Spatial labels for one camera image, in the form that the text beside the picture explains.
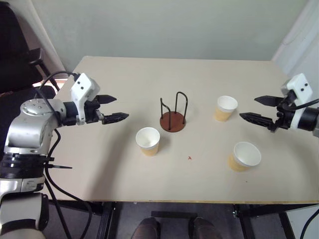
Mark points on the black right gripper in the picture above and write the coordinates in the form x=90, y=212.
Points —
x=284, y=115

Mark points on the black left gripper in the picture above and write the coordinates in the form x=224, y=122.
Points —
x=91, y=113

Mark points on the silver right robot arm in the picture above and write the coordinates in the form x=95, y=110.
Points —
x=310, y=117

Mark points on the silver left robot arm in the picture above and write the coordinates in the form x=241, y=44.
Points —
x=25, y=124

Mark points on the yellow white paper cup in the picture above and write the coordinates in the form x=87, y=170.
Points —
x=245, y=155
x=148, y=142
x=225, y=108

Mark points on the black office chair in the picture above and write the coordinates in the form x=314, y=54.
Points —
x=13, y=49

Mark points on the dark rounded shape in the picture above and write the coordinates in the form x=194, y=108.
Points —
x=205, y=227
x=147, y=227

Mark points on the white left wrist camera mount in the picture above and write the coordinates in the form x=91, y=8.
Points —
x=82, y=87

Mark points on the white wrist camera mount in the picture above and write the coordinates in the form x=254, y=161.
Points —
x=300, y=84
x=82, y=87

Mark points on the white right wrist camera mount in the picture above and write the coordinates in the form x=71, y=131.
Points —
x=300, y=84

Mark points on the black metal table frame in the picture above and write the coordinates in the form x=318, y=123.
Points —
x=109, y=219

